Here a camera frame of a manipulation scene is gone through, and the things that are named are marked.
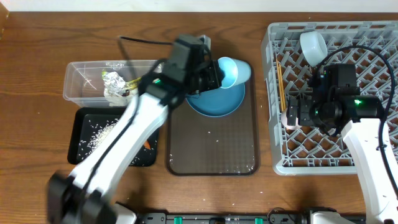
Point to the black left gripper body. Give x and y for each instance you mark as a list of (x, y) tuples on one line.
[(203, 79)]

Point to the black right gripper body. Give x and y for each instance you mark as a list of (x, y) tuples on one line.
[(310, 114)]

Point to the dark blue plate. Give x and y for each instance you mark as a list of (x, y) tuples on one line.
[(219, 102)]

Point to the light blue cup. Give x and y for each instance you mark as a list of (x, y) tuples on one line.
[(235, 72)]

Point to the wooden chopstick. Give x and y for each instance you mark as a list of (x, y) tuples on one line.
[(280, 84), (282, 87)]

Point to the light blue bowl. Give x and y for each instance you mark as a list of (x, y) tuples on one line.
[(313, 47)]

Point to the orange carrot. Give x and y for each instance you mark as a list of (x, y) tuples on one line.
[(147, 145)]

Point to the foil snack wrapper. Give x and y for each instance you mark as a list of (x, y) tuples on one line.
[(115, 85)]

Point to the pile of rice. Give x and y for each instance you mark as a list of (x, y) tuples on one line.
[(94, 131)]

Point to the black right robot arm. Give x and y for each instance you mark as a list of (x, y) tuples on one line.
[(359, 121)]

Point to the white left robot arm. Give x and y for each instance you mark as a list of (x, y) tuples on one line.
[(84, 196)]

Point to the grey dishwasher rack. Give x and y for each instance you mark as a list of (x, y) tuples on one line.
[(308, 151)]

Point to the brown serving tray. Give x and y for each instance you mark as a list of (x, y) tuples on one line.
[(203, 145)]

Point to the clear plastic bin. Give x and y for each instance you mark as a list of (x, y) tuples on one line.
[(84, 86)]

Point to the black plastic tray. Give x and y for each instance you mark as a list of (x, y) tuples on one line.
[(81, 114)]

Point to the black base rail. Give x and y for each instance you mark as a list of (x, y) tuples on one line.
[(163, 218)]

